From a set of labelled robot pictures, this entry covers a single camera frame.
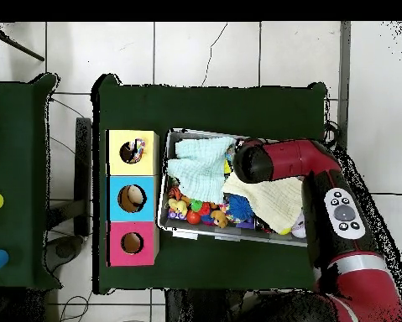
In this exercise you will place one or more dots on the light blue cloth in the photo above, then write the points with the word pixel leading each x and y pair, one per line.
pixel 200 167

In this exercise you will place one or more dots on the colourful knotted cloth toy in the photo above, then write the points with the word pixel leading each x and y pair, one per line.
pixel 140 149

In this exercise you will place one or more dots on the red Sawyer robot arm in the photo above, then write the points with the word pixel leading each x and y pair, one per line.
pixel 321 161

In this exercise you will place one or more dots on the shallow silver mesh bin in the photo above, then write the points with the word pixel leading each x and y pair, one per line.
pixel 194 231

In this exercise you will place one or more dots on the wooden box with three holes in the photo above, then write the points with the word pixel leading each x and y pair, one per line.
pixel 133 211

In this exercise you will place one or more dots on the colourful spiky caterpillar toy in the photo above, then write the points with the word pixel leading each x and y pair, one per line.
pixel 198 205

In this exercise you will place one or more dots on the yellow toy wedge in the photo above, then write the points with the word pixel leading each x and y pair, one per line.
pixel 227 167

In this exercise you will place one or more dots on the tiger plush toy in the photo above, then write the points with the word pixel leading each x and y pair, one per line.
pixel 174 193

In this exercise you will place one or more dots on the yellow duck plush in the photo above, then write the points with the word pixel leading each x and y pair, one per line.
pixel 178 206

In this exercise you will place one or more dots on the red ball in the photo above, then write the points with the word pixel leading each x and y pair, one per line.
pixel 194 218

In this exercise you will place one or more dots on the brown teddy plush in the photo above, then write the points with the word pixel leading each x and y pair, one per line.
pixel 219 218

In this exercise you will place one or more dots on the large blue spiky ball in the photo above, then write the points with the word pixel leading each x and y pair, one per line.
pixel 240 207

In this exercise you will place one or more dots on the cream yellow cloth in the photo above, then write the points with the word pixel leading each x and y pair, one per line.
pixel 271 201

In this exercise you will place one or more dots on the yellow ball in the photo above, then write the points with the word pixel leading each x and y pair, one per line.
pixel 284 231

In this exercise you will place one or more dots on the white ball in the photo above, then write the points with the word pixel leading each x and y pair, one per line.
pixel 299 228

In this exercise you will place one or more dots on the grey round floor base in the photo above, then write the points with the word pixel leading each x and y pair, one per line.
pixel 64 250

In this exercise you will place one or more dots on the dark green side table cloth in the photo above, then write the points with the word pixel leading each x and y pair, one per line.
pixel 16 151

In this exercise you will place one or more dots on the black tripod leg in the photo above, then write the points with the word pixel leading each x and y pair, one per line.
pixel 19 47

